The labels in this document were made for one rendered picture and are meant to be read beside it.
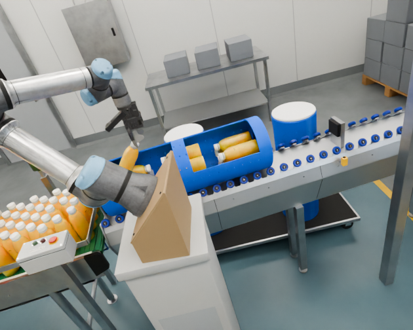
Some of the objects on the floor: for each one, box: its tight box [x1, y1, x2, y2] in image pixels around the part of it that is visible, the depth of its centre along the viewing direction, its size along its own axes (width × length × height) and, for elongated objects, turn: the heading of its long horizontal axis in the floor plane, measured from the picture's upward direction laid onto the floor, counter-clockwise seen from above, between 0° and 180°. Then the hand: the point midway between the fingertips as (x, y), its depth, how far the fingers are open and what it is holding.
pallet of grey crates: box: [362, 0, 413, 98], centre depth 357 cm, size 120×80×119 cm
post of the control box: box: [52, 263, 117, 330], centre depth 156 cm, size 4×4×100 cm
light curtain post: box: [379, 0, 413, 285], centre depth 142 cm, size 6×6×170 cm
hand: (135, 143), depth 141 cm, fingers closed on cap, 4 cm apart
